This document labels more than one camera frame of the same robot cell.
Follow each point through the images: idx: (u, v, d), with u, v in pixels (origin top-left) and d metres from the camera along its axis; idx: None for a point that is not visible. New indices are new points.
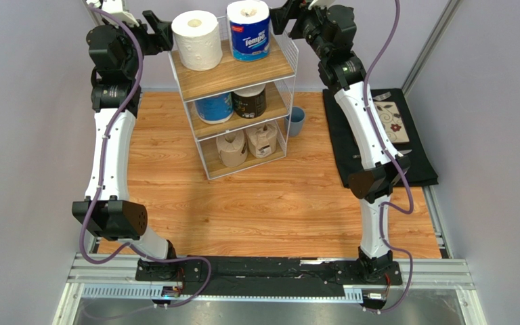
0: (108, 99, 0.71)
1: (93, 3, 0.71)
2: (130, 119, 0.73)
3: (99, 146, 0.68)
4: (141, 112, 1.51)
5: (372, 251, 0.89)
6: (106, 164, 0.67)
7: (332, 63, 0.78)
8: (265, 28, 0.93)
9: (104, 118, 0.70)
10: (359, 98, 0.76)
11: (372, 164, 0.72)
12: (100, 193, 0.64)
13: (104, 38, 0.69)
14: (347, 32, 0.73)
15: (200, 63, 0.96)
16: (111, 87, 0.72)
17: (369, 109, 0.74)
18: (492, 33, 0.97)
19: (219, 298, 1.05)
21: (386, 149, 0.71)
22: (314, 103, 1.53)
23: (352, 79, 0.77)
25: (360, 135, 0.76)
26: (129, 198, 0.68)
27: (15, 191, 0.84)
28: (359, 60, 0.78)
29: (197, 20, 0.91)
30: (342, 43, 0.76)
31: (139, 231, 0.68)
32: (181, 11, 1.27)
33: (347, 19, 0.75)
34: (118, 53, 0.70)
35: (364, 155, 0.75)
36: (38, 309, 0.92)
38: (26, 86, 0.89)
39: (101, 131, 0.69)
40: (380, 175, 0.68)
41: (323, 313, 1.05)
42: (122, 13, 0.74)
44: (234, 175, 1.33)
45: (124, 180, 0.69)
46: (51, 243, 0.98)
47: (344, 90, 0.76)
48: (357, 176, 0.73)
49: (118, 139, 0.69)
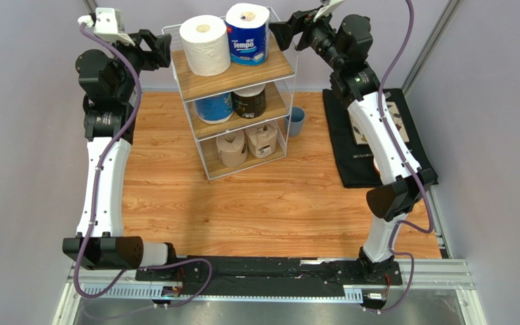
0: (101, 127, 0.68)
1: (85, 24, 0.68)
2: (124, 147, 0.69)
3: (91, 177, 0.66)
4: (141, 112, 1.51)
5: (376, 256, 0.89)
6: (99, 198, 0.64)
7: (346, 74, 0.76)
8: (254, 36, 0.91)
9: (98, 146, 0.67)
10: (374, 110, 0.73)
11: (393, 179, 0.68)
12: (93, 230, 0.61)
13: (94, 66, 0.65)
14: (364, 42, 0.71)
15: (217, 66, 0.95)
16: (105, 114, 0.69)
17: (385, 120, 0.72)
18: (493, 34, 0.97)
19: (219, 297, 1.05)
21: (407, 161, 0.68)
22: (314, 103, 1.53)
23: (366, 90, 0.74)
25: (376, 147, 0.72)
26: (123, 232, 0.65)
27: (15, 189, 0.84)
28: (372, 70, 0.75)
29: (204, 25, 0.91)
30: (358, 55, 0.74)
31: (133, 263, 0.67)
32: (181, 11, 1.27)
33: (362, 30, 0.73)
34: (110, 78, 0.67)
35: (382, 168, 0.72)
36: (38, 309, 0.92)
38: (25, 85, 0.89)
39: (95, 162, 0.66)
40: (403, 190, 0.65)
41: (323, 314, 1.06)
42: (116, 34, 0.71)
44: (234, 175, 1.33)
45: (118, 214, 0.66)
46: (50, 244, 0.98)
47: (358, 101, 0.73)
48: (377, 193, 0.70)
49: (112, 170, 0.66)
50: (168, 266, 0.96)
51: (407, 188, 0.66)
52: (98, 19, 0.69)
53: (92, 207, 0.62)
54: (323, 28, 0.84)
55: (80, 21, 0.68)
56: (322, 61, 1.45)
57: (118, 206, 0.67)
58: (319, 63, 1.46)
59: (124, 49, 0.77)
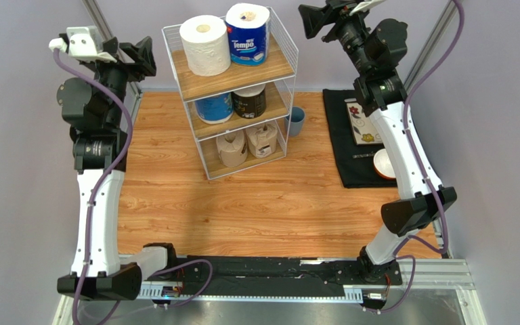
0: (93, 158, 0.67)
1: (58, 48, 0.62)
2: (118, 177, 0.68)
3: (83, 212, 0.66)
4: (141, 112, 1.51)
5: (376, 259, 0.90)
6: (93, 235, 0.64)
7: (372, 81, 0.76)
8: (254, 36, 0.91)
9: (88, 181, 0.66)
10: (397, 120, 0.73)
11: (412, 194, 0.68)
12: (88, 269, 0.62)
13: (78, 97, 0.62)
14: (399, 52, 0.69)
15: (217, 66, 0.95)
16: (95, 142, 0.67)
17: (408, 132, 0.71)
18: (493, 34, 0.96)
19: (219, 298, 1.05)
21: (428, 177, 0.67)
22: (314, 103, 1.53)
23: (391, 99, 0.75)
25: (398, 160, 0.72)
26: (119, 267, 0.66)
27: (14, 190, 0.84)
28: (398, 79, 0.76)
29: (204, 26, 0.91)
30: (388, 63, 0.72)
31: (132, 295, 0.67)
32: (181, 11, 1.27)
33: (397, 38, 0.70)
34: (97, 106, 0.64)
35: (402, 183, 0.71)
36: (38, 309, 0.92)
38: (24, 86, 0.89)
39: (86, 196, 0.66)
40: (420, 208, 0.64)
41: (323, 314, 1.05)
42: (98, 57, 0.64)
44: (234, 175, 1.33)
45: (114, 250, 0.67)
46: (49, 244, 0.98)
47: (380, 110, 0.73)
48: (393, 206, 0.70)
49: (105, 206, 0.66)
50: (167, 270, 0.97)
51: (426, 205, 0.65)
52: (72, 40, 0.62)
53: (87, 247, 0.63)
54: (358, 26, 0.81)
55: (52, 46, 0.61)
56: (322, 60, 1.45)
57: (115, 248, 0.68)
58: (319, 63, 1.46)
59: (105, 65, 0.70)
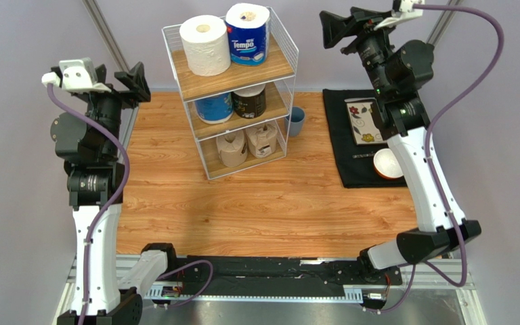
0: (87, 192, 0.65)
1: (52, 83, 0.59)
2: (114, 211, 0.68)
3: (80, 250, 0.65)
4: (141, 112, 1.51)
5: (376, 263, 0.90)
6: (91, 273, 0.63)
7: (391, 103, 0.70)
8: (254, 36, 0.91)
9: (85, 218, 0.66)
10: (419, 147, 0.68)
11: (433, 228, 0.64)
12: (87, 308, 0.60)
13: (73, 133, 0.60)
14: (425, 79, 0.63)
15: (217, 66, 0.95)
16: (89, 175, 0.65)
17: (430, 160, 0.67)
18: (492, 34, 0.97)
19: (219, 298, 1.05)
21: (451, 211, 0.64)
22: (314, 103, 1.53)
23: (410, 124, 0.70)
25: (418, 189, 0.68)
26: (119, 300, 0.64)
27: (14, 189, 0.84)
28: (419, 102, 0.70)
29: (204, 26, 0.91)
30: (411, 88, 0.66)
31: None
32: (181, 11, 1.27)
33: (422, 63, 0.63)
34: (93, 140, 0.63)
35: (421, 213, 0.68)
36: (38, 309, 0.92)
38: (24, 85, 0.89)
39: (82, 233, 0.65)
40: (441, 244, 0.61)
41: (323, 314, 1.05)
42: (93, 88, 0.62)
44: (234, 175, 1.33)
45: (114, 284, 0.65)
46: (49, 244, 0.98)
47: (401, 136, 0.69)
48: (410, 237, 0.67)
49: (102, 244, 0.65)
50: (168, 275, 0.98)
51: (447, 241, 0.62)
52: (66, 74, 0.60)
53: (84, 286, 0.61)
54: (378, 40, 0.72)
55: (46, 81, 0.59)
56: (322, 61, 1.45)
57: (114, 281, 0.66)
58: (319, 63, 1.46)
59: (98, 95, 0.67)
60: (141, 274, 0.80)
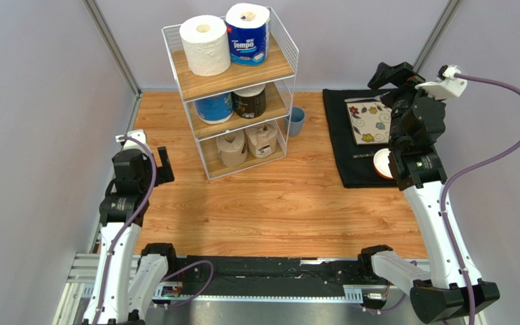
0: (116, 212, 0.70)
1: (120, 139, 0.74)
2: (135, 231, 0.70)
3: (101, 263, 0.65)
4: (141, 112, 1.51)
5: (376, 269, 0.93)
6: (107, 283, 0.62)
7: (407, 156, 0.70)
8: (254, 36, 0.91)
9: (110, 233, 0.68)
10: (435, 200, 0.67)
11: (446, 285, 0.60)
12: (99, 317, 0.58)
13: (130, 152, 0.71)
14: (436, 132, 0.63)
15: (217, 66, 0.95)
16: (120, 199, 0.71)
17: (445, 214, 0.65)
18: None
19: (219, 298, 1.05)
21: (465, 269, 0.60)
22: (314, 103, 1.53)
23: (427, 177, 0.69)
25: (432, 245, 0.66)
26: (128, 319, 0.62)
27: (14, 187, 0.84)
28: (437, 156, 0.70)
29: (204, 26, 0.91)
30: (425, 140, 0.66)
31: None
32: (181, 11, 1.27)
33: (435, 118, 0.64)
34: (140, 168, 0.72)
35: (434, 271, 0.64)
36: (37, 310, 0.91)
38: (25, 84, 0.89)
39: (106, 246, 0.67)
40: (454, 302, 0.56)
41: (323, 313, 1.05)
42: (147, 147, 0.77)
44: (234, 175, 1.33)
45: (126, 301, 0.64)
46: (49, 244, 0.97)
47: (416, 187, 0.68)
48: (423, 292, 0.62)
49: (122, 257, 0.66)
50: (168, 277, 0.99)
51: (461, 300, 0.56)
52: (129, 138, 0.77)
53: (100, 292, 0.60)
54: (412, 95, 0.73)
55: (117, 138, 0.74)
56: (323, 60, 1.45)
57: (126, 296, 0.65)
58: (319, 63, 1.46)
59: None
60: (141, 289, 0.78)
